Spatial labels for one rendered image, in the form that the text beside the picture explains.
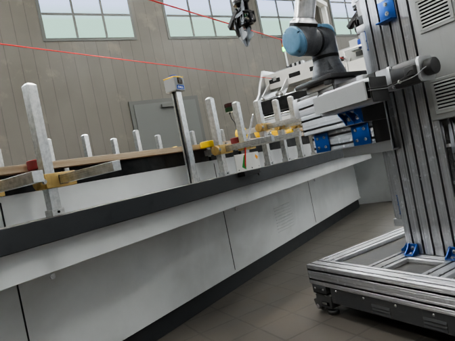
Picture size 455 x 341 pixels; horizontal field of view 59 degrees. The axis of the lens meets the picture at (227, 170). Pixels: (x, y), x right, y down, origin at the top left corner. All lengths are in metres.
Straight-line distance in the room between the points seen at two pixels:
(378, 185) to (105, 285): 3.64
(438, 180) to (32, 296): 1.58
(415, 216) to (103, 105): 6.03
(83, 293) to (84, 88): 5.69
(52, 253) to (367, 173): 3.96
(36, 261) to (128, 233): 0.38
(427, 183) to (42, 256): 1.45
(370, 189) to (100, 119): 4.46
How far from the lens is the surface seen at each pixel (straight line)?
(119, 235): 1.64
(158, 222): 1.78
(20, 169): 1.62
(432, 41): 1.69
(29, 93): 1.52
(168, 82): 2.01
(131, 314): 1.96
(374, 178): 4.90
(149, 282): 2.02
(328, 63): 1.84
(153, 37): 7.89
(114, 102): 7.29
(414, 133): 1.79
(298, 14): 1.78
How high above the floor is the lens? 0.75
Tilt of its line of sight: 1 degrees down
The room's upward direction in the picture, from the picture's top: 11 degrees counter-clockwise
